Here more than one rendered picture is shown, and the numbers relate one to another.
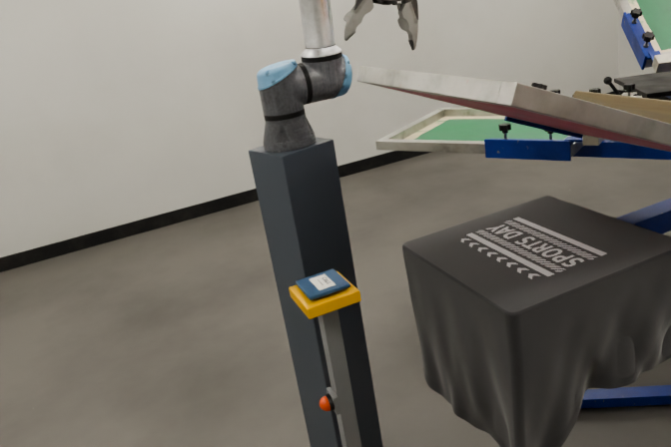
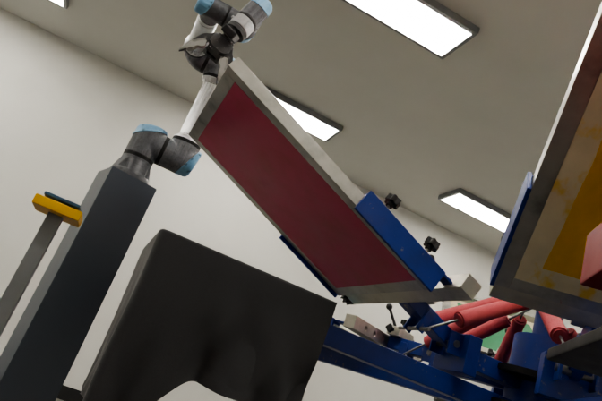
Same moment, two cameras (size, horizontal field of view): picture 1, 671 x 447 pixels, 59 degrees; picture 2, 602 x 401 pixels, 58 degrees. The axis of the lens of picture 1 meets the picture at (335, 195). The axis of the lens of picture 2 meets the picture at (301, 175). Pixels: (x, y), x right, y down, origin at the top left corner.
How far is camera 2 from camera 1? 1.13 m
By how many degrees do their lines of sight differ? 40
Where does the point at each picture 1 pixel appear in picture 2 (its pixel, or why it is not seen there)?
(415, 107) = not seen: outside the picture
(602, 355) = (222, 345)
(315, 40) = (186, 127)
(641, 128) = (313, 149)
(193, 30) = not seen: hidden behind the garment
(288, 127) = (132, 159)
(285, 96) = (144, 140)
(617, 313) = (252, 312)
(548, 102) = (253, 81)
